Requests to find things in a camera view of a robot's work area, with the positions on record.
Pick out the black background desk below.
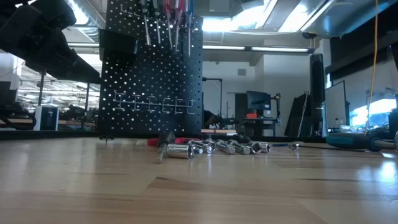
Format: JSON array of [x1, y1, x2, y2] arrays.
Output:
[[241, 116, 281, 137]]

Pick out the black leaning panels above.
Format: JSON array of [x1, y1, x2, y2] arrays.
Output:
[[284, 91, 312, 138]]

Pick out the black-handled slim screwdriver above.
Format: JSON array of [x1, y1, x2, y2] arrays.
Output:
[[152, 0, 162, 45]]

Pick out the person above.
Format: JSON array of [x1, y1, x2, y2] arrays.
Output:
[[203, 109, 219, 129]]

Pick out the black tower fan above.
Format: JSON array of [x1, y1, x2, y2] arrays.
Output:
[[309, 53, 330, 138]]

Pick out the silver ceiling duct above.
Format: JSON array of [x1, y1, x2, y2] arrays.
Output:
[[298, 0, 398, 39]]

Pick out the thin black pole stand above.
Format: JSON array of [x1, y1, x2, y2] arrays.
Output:
[[201, 77, 223, 125]]

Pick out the black monitor on stand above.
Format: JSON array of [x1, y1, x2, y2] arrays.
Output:
[[246, 90, 272, 111]]

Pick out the screwdrivers hung on pegboard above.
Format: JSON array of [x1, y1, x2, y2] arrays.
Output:
[[119, 3, 198, 32]]

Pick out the bright display screen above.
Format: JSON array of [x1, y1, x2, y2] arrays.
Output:
[[349, 98, 398, 127]]

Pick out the white floor container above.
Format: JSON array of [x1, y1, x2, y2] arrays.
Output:
[[33, 105, 60, 132]]

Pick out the blue-handled screwdriver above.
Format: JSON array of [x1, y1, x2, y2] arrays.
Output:
[[185, 0, 195, 57]]

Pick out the black perforated pegboard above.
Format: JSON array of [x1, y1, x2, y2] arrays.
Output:
[[98, 0, 204, 137]]

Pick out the black cable bundle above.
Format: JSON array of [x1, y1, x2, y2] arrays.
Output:
[[0, 102, 37, 131]]

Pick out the black aluminium table frame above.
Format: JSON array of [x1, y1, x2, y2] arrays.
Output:
[[0, 129, 327, 144]]

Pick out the wooden background bench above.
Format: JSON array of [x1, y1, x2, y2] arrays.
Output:
[[0, 119, 100, 128]]

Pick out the yellow hanging cable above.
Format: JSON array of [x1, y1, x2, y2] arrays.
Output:
[[364, 0, 379, 131]]

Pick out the chrome wire ring tool rack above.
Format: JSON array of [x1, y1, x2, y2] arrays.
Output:
[[113, 90, 196, 116]]

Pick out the ceiling light strip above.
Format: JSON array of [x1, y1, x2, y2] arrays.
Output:
[[68, 42, 100, 48], [201, 45, 315, 54]]

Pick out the grey-handled nut driver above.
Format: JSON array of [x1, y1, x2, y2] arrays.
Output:
[[141, 0, 152, 47]]

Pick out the red-handled screwdriver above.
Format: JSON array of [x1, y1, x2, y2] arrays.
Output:
[[173, 0, 184, 54], [163, 0, 174, 50]]

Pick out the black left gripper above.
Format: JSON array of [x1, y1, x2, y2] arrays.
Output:
[[0, 0, 102, 84]]

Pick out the white panel black frame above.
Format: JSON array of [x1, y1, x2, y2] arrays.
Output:
[[324, 80, 351, 133]]

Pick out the dark overhead beam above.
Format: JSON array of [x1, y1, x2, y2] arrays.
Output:
[[325, 29, 398, 75]]

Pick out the black plastic pegboard bin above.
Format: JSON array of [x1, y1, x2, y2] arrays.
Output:
[[99, 29, 139, 62]]

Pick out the black screwdriver blue-slotted handle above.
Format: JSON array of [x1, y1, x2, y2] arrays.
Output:
[[154, 129, 177, 165]]

